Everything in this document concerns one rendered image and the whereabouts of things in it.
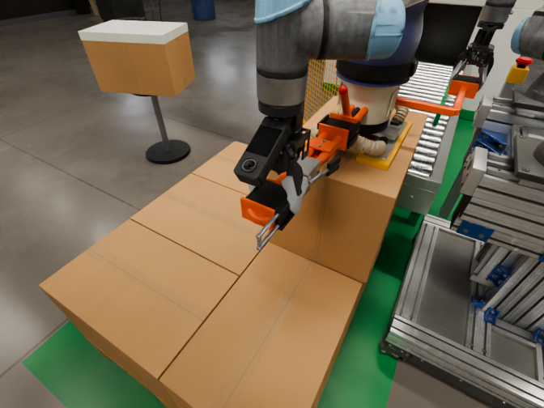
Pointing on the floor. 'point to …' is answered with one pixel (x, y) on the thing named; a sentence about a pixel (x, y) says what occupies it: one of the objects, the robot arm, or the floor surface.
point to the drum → (203, 10)
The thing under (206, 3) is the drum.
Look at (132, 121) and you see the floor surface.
